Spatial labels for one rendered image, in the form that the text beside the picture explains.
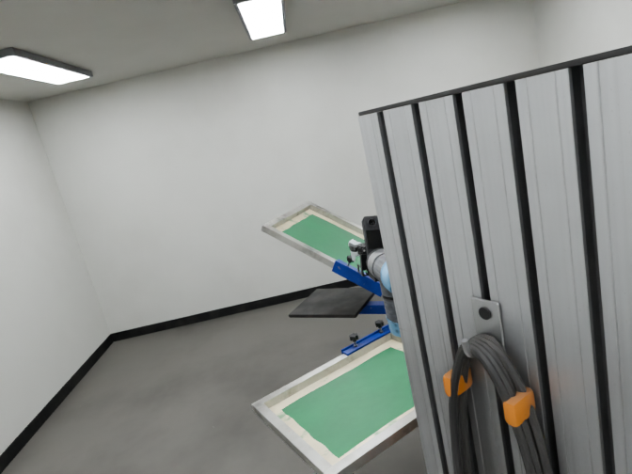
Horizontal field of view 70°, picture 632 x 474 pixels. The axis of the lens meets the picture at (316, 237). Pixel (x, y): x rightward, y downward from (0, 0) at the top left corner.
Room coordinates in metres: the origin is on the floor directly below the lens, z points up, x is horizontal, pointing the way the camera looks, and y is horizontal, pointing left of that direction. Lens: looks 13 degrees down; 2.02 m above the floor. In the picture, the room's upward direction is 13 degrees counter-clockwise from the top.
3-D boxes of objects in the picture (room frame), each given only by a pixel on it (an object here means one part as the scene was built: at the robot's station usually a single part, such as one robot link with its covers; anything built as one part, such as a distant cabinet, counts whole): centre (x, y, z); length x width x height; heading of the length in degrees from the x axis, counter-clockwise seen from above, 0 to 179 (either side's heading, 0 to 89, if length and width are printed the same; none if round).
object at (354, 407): (1.71, -0.20, 1.05); 1.08 x 0.61 x 0.23; 120
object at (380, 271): (1.01, -0.16, 1.65); 0.11 x 0.08 x 0.09; 7
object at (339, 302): (2.50, -0.40, 0.91); 1.34 x 0.41 x 0.08; 60
